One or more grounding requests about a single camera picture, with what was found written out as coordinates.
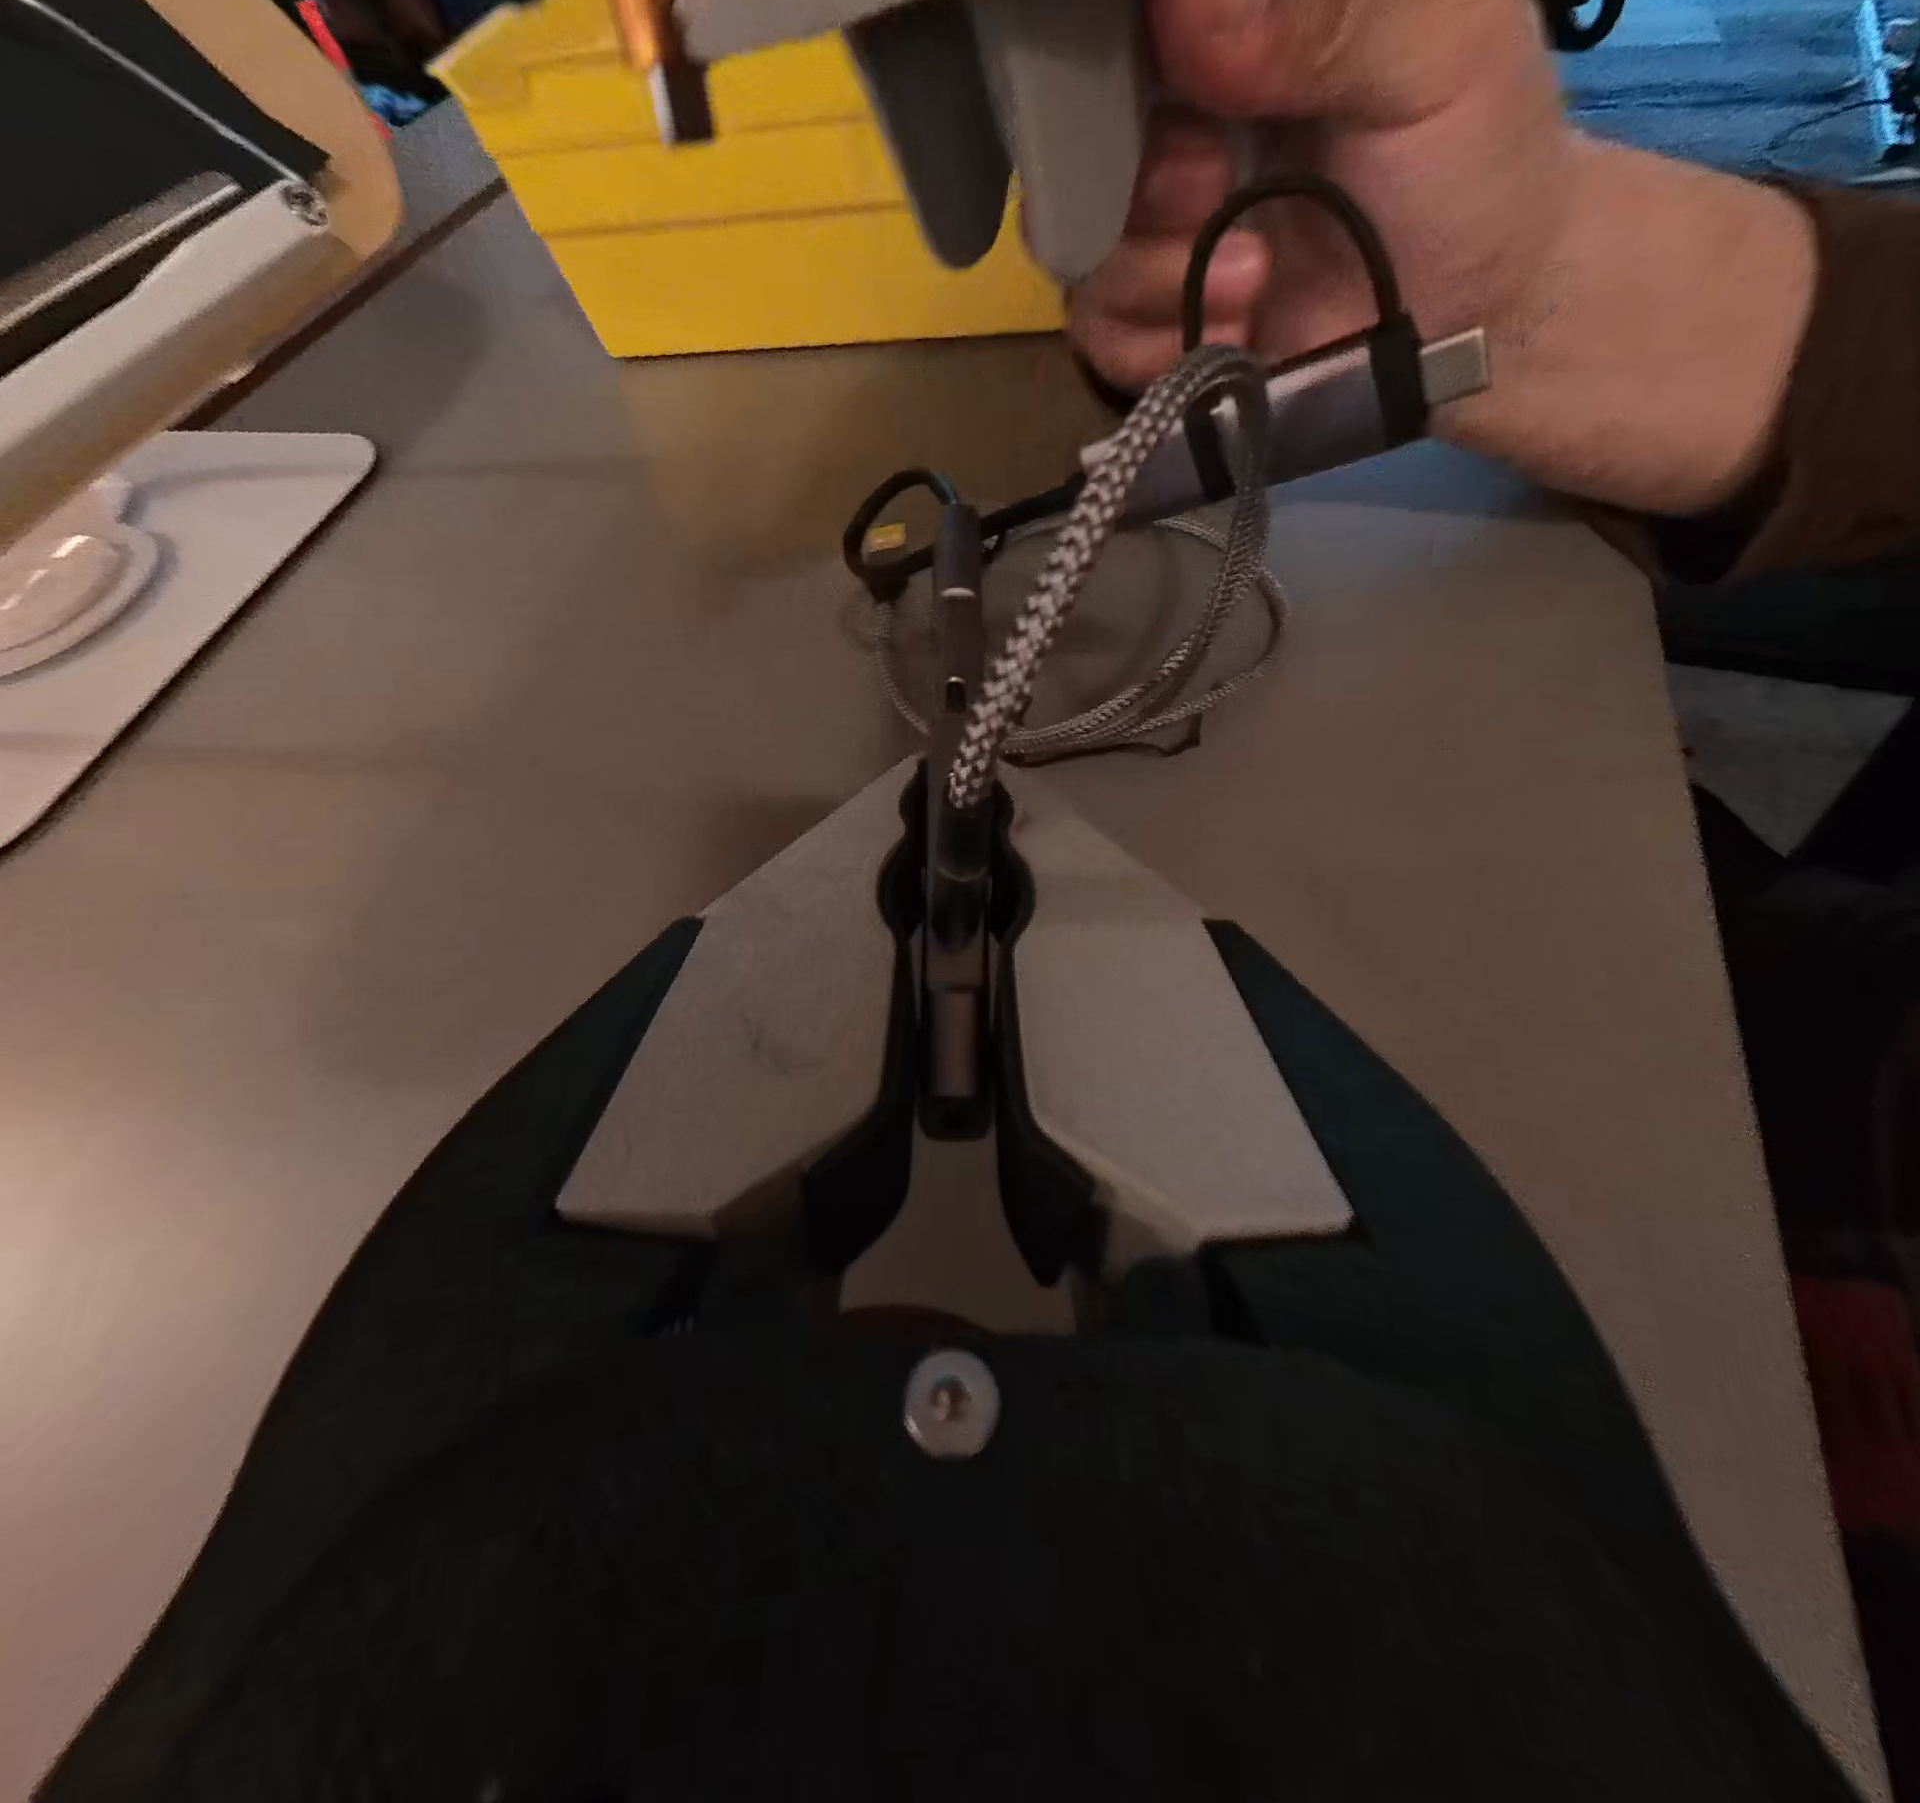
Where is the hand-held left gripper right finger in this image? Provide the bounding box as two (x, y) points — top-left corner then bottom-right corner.
(990, 780), (1356, 1302)

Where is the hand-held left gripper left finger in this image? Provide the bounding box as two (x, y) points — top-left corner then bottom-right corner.
(553, 758), (939, 1278)

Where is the grey braided usb-c cable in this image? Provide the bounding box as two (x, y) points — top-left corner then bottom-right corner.
(841, 176), (1496, 1146)

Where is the person's right hand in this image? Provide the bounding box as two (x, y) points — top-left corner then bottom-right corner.
(1063, 0), (1824, 516)

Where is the yellow plastic bin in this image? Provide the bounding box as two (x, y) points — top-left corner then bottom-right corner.
(426, 0), (1116, 362)

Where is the white display stand base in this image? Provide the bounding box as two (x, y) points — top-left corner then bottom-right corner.
(0, 430), (380, 848)

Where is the white power strip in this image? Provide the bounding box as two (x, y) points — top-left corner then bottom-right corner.
(1851, 0), (1920, 144)

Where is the white tethered cable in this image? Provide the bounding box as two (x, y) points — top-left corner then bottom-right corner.
(0, 0), (332, 228)

